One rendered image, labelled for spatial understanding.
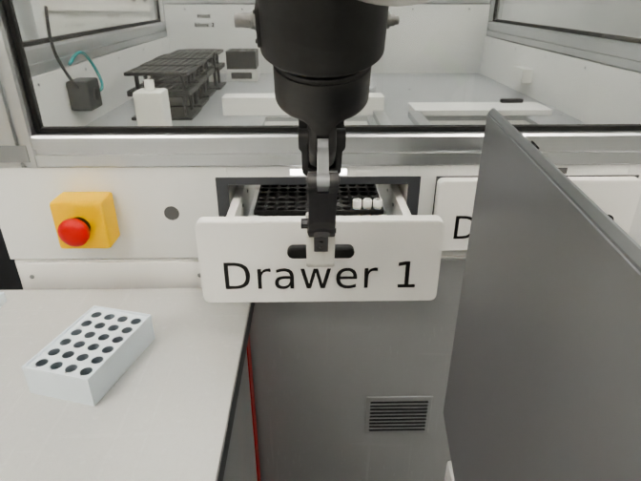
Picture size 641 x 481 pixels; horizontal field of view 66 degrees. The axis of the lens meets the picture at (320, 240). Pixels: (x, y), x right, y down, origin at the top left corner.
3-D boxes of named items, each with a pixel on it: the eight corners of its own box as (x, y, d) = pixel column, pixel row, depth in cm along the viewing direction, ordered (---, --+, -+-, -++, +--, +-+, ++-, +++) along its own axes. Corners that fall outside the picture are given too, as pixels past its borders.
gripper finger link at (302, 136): (344, 123, 41) (345, 133, 40) (341, 222, 49) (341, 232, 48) (298, 123, 41) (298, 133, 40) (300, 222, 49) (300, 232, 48)
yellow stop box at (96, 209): (109, 251, 70) (99, 203, 67) (57, 252, 70) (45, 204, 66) (121, 235, 74) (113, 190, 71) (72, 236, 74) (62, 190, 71)
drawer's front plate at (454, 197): (624, 249, 75) (645, 179, 70) (432, 251, 74) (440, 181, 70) (617, 243, 76) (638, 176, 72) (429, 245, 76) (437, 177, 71)
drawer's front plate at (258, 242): (436, 301, 62) (445, 220, 57) (203, 303, 62) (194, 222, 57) (432, 293, 64) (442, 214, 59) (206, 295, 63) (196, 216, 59)
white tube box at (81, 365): (94, 407, 54) (87, 380, 52) (30, 392, 56) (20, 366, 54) (155, 338, 65) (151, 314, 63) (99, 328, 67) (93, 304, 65)
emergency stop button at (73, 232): (89, 248, 67) (82, 221, 65) (59, 249, 67) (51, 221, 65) (97, 239, 70) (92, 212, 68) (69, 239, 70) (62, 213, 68)
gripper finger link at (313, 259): (336, 216, 50) (336, 221, 49) (334, 261, 55) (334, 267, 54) (305, 216, 50) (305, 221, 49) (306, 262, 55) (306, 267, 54)
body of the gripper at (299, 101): (275, 29, 40) (280, 127, 47) (269, 82, 34) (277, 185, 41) (367, 29, 40) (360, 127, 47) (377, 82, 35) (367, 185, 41)
